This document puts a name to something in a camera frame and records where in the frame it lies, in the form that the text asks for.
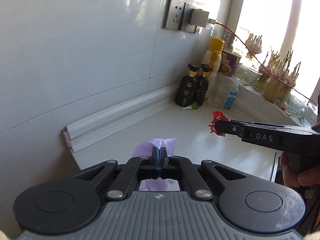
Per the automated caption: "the purple rubber glove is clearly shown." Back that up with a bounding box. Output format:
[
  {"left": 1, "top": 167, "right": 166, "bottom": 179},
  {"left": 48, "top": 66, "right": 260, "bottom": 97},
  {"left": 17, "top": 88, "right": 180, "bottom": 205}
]
[{"left": 132, "top": 138, "right": 176, "bottom": 192}]

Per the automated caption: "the small red wrapper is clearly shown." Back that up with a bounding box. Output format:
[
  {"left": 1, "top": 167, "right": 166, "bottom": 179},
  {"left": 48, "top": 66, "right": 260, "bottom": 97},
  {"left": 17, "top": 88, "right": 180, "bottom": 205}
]
[{"left": 208, "top": 111, "right": 230, "bottom": 137}]

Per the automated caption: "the person right hand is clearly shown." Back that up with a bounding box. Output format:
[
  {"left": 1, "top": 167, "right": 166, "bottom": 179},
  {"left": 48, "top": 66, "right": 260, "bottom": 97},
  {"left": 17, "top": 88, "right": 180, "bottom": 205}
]
[{"left": 280, "top": 152, "right": 320, "bottom": 188}]

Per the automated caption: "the steel sink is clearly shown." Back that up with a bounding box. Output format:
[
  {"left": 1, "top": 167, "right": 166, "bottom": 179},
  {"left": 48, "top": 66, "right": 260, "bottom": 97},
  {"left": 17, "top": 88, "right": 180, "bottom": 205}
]
[{"left": 270, "top": 151, "right": 281, "bottom": 183}]

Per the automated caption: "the dark sauce bottle left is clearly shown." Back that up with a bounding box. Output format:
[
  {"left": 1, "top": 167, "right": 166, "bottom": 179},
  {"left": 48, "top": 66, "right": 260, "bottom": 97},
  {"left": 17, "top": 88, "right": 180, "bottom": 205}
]
[{"left": 175, "top": 63, "right": 200, "bottom": 107}]

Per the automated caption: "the dark sauce bottle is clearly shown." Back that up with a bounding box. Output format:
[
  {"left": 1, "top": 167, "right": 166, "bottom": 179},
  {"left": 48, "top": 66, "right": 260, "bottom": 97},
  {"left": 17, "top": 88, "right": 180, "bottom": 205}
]
[
  {"left": 175, "top": 63, "right": 200, "bottom": 107},
  {"left": 195, "top": 64, "right": 212, "bottom": 106}
]

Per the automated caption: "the glass jar with sprouts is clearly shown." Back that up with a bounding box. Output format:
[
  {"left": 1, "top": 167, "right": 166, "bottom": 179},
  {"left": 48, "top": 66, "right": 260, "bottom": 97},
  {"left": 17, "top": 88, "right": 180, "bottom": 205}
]
[{"left": 254, "top": 48, "right": 301, "bottom": 103}]

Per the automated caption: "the dark sauce bottle right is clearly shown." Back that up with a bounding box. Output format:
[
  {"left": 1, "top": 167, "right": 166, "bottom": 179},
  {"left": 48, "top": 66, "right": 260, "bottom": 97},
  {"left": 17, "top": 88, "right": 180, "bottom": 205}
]
[{"left": 195, "top": 64, "right": 212, "bottom": 106}]

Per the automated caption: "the clear sanitizer spray bottle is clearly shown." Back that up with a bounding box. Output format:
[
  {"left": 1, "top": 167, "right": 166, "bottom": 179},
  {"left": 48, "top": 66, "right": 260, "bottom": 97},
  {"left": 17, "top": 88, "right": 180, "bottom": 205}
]
[{"left": 222, "top": 78, "right": 240, "bottom": 110}]

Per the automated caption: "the hanging garlic bunch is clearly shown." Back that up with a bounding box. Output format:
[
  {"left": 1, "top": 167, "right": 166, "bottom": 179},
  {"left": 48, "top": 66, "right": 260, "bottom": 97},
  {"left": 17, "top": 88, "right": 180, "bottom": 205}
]
[{"left": 245, "top": 33, "right": 262, "bottom": 59}]

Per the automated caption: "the purple food box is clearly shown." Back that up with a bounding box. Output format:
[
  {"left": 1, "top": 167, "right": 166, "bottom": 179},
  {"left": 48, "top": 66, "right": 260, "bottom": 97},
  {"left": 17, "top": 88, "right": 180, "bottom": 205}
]
[{"left": 217, "top": 50, "right": 241, "bottom": 77}]

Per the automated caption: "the white bottle yellow cap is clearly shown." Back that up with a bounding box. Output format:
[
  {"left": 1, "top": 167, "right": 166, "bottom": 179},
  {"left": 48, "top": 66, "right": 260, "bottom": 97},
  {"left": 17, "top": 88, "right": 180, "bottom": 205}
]
[{"left": 202, "top": 37, "right": 224, "bottom": 100}]

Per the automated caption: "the steel thermos bottle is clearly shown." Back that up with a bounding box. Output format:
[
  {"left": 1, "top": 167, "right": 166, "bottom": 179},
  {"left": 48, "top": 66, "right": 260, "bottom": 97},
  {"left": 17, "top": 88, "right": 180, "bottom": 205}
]
[{"left": 223, "top": 31, "right": 235, "bottom": 53}]

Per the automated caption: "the white charger plug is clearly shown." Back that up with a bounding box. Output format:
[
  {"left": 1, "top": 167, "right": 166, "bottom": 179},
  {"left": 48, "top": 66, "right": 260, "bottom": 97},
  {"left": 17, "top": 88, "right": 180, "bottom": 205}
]
[{"left": 190, "top": 9, "right": 209, "bottom": 28}]

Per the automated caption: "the grey wall socket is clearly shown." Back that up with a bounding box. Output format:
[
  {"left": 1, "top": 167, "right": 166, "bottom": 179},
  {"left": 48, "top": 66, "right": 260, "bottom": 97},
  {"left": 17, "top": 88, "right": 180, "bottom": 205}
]
[
  {"left": 163, "top": 0, "right": 185, "bottom": 30},
  {"left": 180, "top": 2, "right": 201, "bottom": 34}
]

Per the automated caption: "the red cable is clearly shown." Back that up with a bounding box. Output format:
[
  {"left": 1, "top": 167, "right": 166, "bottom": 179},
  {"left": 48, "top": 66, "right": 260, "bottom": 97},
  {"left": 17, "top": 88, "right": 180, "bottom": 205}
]
[{"left": 207, "top": 19, "right": 320, "bottom": 107}]

